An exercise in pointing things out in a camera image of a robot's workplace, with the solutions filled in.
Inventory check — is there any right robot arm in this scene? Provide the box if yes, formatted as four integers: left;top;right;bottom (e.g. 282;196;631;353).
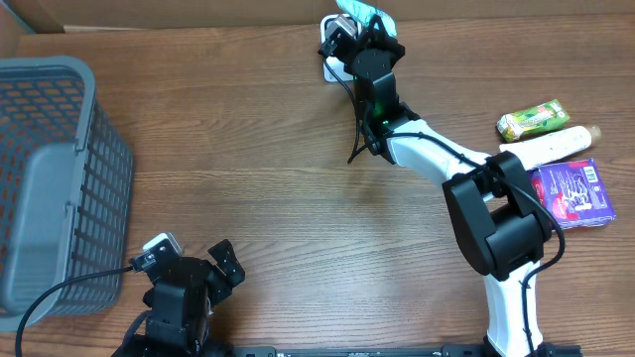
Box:
320;15;564;356

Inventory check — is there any teal wet wipes pack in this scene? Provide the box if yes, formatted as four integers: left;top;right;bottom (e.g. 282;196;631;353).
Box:
336;0;397;38

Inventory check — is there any white tube gold cap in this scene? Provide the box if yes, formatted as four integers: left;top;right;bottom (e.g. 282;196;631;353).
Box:
499;126;602;171

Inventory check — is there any grey plastic mesh basket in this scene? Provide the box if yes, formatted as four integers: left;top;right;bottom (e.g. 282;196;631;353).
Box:
1;56;135;332

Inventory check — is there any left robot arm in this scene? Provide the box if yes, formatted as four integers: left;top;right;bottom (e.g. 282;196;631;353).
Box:
114;232;246;357

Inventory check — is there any green yellow snack pouch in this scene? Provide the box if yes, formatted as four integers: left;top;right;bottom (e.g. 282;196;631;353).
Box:
496;99;570;143

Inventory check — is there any white barcode scanner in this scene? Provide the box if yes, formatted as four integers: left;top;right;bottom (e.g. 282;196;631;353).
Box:
319;13;356;84

